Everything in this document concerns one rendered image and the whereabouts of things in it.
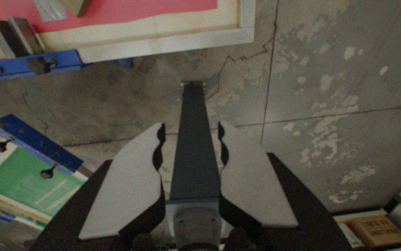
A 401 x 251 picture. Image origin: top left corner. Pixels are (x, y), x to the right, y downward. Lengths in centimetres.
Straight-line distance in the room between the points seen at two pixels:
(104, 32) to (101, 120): 144
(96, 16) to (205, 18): 29
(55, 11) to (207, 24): 40
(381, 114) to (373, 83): 49
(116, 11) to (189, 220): 60
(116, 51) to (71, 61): 13
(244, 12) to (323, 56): 147
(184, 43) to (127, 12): 17
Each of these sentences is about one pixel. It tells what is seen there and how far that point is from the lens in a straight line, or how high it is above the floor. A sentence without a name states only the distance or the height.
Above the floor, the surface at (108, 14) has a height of 95.
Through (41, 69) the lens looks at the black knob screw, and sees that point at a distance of 56.
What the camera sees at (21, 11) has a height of 95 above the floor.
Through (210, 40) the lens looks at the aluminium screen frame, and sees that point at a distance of 48.
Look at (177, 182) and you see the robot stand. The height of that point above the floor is 111.
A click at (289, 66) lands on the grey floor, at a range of 174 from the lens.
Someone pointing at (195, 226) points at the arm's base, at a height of 125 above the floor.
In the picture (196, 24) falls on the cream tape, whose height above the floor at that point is 95.
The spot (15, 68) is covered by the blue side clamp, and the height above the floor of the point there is 100.
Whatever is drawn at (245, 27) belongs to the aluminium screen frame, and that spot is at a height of 99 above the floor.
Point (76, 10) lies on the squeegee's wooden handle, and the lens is 56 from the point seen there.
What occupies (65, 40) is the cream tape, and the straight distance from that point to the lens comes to 63.
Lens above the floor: 147
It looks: 59 degrees down
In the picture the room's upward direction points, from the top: 174 degrees clockwise
